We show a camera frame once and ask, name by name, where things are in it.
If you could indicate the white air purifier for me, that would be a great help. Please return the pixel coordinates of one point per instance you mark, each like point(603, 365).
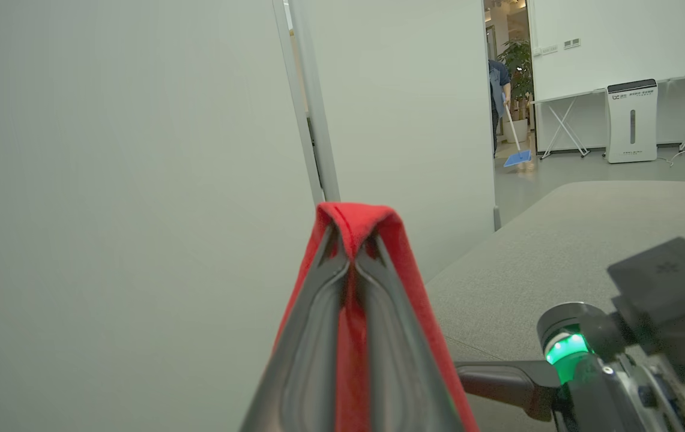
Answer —
point(631, 120)

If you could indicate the blue flat mop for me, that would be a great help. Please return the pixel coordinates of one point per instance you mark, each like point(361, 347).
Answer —
point(517, 158)

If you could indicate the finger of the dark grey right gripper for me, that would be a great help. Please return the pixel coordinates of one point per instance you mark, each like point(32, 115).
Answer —
point(510, 384)

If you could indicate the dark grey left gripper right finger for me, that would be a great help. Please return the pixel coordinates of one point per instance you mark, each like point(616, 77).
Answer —
point(399, 372)

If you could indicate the person in dark clothes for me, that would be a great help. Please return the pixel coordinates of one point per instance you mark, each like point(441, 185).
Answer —
point(496, 81)

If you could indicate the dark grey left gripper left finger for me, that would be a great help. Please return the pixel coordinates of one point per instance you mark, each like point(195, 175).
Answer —
point(306, 360)

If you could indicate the red clothing with white stripes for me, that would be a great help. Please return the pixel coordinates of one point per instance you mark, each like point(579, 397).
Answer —
point(354, 216)

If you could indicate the white folding table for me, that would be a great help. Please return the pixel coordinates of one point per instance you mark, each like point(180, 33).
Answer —
point(564, 96)

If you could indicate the green potted plant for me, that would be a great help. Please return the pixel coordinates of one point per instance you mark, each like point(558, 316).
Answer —
point(517, 66)

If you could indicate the white partition panel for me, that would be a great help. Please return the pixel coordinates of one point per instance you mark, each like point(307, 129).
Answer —
point(414, 120)
point(126, 210)

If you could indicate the grey fabric sofa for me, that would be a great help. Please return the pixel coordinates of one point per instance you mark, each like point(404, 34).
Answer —
point(558, 252)

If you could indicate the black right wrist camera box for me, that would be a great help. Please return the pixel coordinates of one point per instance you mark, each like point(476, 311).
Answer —
point(672, 282)

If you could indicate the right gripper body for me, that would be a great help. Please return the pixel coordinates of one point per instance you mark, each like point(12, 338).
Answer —
point(594, 390)

